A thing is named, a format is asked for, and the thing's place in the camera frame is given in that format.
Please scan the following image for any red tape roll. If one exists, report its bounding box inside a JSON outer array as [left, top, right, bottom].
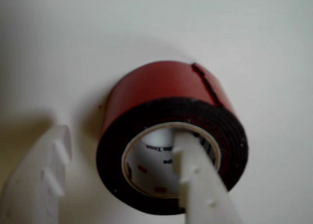
[[95, 60, 249, 209]]

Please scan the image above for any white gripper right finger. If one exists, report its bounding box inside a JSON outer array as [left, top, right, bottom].
[[172, 131, 246, 224]]

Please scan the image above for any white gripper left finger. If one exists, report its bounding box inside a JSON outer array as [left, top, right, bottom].
[[0, 124, 73, 224]]

